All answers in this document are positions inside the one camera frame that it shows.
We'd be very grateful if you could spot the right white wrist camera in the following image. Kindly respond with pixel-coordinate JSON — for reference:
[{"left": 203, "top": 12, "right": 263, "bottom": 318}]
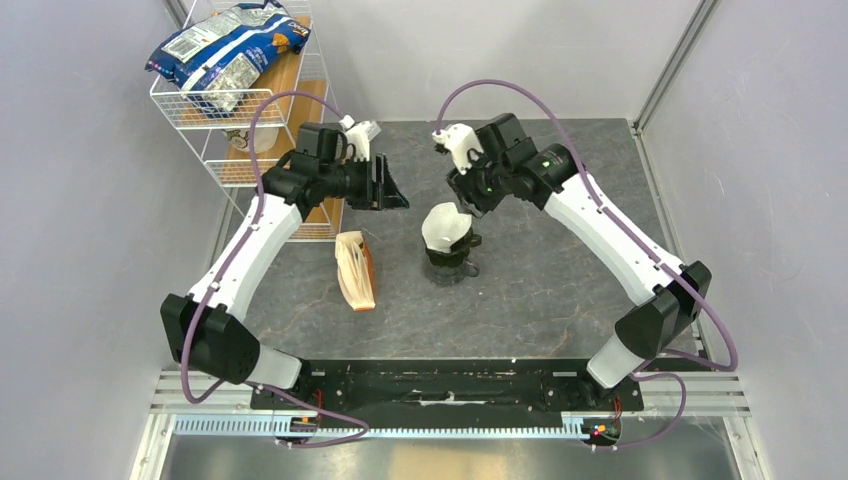
[{"left": 431, "top": 123, "right": 483, "bottom": 175}]

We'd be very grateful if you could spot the white paper coffee filter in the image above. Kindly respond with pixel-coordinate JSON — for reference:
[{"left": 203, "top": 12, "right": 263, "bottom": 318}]
[{"left": 421, "top": 202, "right": 473, "bottom": 253}]

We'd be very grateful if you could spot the blue snack bag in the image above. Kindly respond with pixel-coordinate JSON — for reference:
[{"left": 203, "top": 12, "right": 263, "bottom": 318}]
[{"left": 144, "top": 1, "right": 312, "bottom": 118}]

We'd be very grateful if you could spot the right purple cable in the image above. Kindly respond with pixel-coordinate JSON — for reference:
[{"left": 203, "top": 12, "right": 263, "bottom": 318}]
[{"left": 433, "top": 79, "right": 740, "bottom": 453}]

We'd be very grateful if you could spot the dark green coffee dripper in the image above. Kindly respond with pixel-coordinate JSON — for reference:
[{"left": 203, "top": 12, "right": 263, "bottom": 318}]
[{"left": 425, "top": 229, "right": 482, "bottom": 268}]

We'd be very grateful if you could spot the aluminium corner frame post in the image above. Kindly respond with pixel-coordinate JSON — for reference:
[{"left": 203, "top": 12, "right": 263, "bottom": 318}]
[{"left": 631, "top": 0, "right": 720, "bottom": 135}]

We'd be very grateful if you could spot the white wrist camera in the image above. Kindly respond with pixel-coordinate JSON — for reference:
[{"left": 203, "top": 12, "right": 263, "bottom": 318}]
[
  {"left": 339, "top": 115, "right": 381, "bottom": 162},
  {"left": 431, "top": 123, "right": 483, "bottom": 175}
]

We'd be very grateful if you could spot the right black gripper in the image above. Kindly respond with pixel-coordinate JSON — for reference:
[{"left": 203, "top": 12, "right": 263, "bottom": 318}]
[{"left": 444, "top": 146, "right": 511, "bottom": 220}]

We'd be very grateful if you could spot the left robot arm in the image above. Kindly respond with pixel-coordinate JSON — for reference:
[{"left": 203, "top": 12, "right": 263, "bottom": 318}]
[{"left": 160, "top": 117, "right": 409, "bottom": 409}]

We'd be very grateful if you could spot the clear glass coffee server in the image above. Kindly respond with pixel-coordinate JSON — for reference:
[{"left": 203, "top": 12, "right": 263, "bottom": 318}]
[{"left": 423, "top": 260, "right": 480, "bottom": 287}]

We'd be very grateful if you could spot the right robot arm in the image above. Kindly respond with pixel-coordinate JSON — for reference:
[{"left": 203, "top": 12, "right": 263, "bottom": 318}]
[{"left": 432, "top": 114, "right": 712, "bottom": 409}]

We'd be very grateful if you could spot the white wire wooden shelf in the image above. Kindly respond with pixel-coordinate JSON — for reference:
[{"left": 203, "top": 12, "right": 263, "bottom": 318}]
[{"left": 150, "top": 1, "right": 335, "bottom": 202}]

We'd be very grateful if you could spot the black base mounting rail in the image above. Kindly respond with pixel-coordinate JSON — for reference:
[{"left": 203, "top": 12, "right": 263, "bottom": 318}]
[{"left": 290, "top": 358, "right": 644, "bottom": 431}]

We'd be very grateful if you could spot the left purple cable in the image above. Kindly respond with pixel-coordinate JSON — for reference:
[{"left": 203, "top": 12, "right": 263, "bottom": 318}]
[{"left": 180, "top": 90, "right": 371, "bottom": 450}]

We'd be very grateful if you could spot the purple cable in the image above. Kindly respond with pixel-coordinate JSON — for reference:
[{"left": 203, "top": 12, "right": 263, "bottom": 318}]
[
  {"left": 180, "top": 90, "right": 371, "bottom": 450},
  {"left": 433, "top": 79, "right": 740, "bottom": 453}
]

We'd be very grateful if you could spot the white cable duct strip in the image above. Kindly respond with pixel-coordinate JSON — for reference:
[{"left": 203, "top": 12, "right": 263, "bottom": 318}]
[{"left": 173, "top": 413, "right": 615, "bottom": 441}]

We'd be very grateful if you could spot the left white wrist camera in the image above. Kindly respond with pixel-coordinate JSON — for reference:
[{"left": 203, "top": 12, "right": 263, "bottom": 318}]
[{"left": 339, "top": 115, "right": 381, "bottom": 162}]

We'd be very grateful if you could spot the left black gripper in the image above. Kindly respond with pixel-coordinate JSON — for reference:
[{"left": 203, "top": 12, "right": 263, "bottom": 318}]
[{"left": 320, "top": 154, "right": 410, "bottom": 211}]

